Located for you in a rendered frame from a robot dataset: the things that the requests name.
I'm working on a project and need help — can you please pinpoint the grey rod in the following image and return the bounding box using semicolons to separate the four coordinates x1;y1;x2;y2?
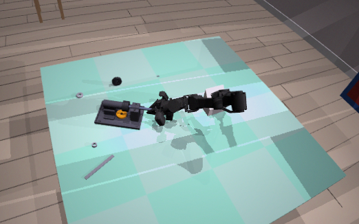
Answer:
84;155;114;179

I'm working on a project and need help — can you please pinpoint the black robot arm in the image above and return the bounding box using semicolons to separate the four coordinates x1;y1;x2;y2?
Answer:
164;89;247;121

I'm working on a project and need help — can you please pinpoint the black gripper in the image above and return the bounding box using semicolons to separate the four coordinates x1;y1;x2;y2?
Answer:
146;91;173;126

